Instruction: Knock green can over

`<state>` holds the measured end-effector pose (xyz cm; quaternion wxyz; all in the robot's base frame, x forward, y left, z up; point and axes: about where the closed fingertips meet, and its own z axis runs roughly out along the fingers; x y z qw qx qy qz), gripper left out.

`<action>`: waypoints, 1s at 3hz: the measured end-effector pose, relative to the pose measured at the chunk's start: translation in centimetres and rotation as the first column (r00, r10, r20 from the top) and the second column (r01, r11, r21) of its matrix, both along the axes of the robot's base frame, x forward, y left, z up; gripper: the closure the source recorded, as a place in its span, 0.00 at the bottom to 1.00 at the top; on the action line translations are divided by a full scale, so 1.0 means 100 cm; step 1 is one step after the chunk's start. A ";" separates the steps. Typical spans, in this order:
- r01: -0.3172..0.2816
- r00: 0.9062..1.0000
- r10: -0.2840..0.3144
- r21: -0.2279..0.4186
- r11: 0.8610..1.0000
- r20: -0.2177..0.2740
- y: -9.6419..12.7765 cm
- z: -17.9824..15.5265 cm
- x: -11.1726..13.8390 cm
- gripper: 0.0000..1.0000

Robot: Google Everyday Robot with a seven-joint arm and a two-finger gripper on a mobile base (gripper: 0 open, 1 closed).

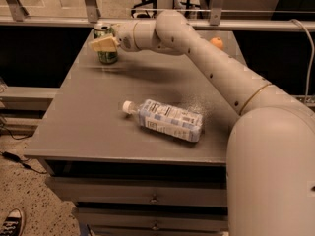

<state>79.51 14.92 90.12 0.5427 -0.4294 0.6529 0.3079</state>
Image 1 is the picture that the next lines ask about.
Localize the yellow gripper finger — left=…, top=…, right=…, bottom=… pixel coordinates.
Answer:
left=89, top=36, right=119, bottom=52

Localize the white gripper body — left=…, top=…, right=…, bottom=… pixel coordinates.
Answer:
left=113, top=23, right=136, bottom=52

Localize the green soda can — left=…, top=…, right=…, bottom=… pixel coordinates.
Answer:
left=94, top=24, right=118, bottom=65

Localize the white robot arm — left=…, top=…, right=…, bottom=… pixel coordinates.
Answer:
left=90, top=10, right=315, bottom=236

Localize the black office chair base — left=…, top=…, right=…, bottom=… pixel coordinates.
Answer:
left=130, top=0, right=201, bottom=20

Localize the metal glass railing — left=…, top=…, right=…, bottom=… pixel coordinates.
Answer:
left=1, top=0, right=315, bottom=31

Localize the orange fruit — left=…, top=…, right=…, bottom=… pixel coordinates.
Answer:
left=210, top=37, right=223, bottom=50

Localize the clear plastic water bottle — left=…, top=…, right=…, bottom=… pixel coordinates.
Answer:
left=122, top=99, right=203, bottom=143

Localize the grey drawer cabinet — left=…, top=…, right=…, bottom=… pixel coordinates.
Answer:
left=23, top=29, right=250, bottom=236

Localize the black and white sneaker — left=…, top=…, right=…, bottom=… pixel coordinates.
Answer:
left=0, top=208, right=25, bottom=236

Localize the black floor cable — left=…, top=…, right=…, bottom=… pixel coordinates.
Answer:
left=0, top=125, right=48, bottom=175

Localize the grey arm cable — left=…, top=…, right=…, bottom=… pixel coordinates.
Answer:
left=289, top=18, right=315, bottom=105

